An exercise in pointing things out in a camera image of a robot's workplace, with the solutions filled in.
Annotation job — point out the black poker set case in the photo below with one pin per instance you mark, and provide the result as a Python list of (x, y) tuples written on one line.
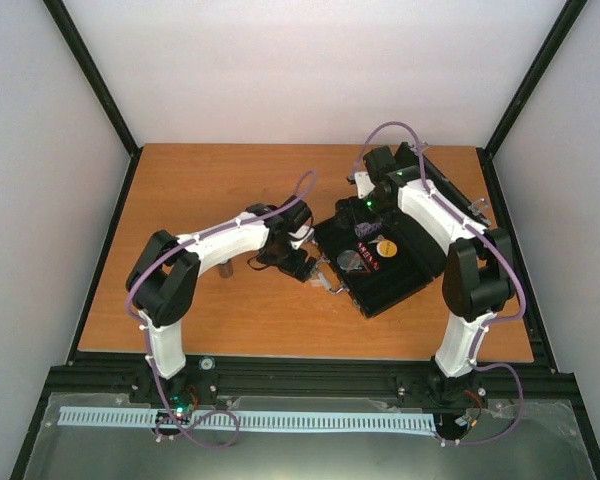
[(418, 262)]

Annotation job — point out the black aluminium frame rail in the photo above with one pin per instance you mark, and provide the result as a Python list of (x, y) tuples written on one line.
[(404, 384)]

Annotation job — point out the brown chip stack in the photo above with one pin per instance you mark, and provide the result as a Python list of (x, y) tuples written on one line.
[(225, 269)]

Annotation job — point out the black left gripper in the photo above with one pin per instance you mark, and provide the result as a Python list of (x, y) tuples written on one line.
[(292, 268)]

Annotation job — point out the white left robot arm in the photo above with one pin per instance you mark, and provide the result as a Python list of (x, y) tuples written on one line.
[(161, 285)]

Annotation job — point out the white perforated cable strip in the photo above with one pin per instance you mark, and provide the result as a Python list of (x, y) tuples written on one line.
[(252, 421)]

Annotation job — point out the white dealer button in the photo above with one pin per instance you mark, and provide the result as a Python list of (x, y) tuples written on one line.
[(386, 248)]

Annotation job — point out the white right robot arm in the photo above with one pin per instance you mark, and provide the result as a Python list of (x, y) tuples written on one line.
[(478, 278)]

